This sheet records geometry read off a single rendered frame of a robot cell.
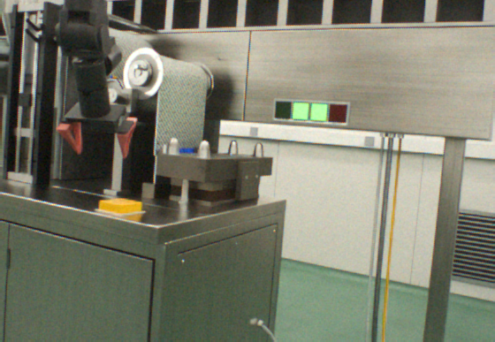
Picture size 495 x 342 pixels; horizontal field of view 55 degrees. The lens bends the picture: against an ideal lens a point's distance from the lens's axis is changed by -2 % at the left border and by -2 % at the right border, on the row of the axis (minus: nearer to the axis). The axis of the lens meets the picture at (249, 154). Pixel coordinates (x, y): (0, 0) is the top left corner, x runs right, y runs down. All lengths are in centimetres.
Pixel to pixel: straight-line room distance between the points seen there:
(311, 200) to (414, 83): 269
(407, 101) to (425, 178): 237
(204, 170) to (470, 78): 75
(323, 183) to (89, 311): 296
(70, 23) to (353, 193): 324
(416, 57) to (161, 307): 95
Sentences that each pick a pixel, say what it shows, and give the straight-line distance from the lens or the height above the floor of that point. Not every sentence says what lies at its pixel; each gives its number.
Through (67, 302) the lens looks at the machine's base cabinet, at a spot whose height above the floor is 66.
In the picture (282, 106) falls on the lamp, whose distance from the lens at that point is 155.
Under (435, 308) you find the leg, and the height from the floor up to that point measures 61.
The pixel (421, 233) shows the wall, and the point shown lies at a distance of 383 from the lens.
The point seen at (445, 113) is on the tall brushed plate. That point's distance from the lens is 142.
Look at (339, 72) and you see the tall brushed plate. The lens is 150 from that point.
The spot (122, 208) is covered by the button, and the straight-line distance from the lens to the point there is 113.
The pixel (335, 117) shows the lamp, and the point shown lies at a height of 117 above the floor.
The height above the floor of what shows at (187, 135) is 108.
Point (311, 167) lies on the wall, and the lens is 401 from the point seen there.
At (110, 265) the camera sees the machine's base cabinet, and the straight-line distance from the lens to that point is 118.
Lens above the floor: 112
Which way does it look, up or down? 3 degrees down
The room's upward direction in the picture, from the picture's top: 5 degrees clockwise
